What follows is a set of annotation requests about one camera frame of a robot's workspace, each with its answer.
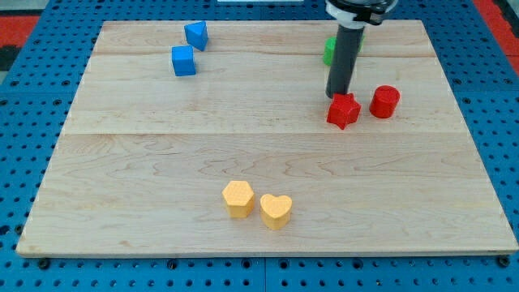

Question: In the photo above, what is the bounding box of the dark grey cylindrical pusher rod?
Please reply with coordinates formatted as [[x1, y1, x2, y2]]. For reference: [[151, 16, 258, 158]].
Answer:
[[325, 25, 364, 98]]

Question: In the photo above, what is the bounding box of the red star block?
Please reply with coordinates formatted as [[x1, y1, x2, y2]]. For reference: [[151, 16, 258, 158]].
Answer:
[[327, 93, 362, 130]]

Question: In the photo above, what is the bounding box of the yellow hexagon block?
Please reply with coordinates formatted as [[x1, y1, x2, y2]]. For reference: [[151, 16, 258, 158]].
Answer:
[[221, 181, 255, 218]]

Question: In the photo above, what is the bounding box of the blue cube block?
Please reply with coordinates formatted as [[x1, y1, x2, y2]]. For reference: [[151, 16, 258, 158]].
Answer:
[[171, 45, 196, 76]]

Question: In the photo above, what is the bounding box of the blue triangle block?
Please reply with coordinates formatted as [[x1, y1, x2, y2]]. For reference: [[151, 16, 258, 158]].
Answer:
[[184, 21, 208, 51]]

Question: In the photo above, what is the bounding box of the green block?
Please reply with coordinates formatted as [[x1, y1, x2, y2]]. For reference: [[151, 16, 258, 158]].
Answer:
[[322, 34, 364, 68]]

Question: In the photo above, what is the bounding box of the wooden board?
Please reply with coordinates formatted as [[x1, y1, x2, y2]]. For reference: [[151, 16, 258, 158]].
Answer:
[[16, 20, 518, 259]]

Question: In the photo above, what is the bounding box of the yellow heart block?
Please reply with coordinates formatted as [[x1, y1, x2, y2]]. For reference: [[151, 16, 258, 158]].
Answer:
[[260, 194, 293, 230]]

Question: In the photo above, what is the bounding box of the red cylinder block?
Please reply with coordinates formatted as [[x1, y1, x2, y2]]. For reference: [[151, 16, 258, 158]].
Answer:
[[369, 85, 401, 118]]

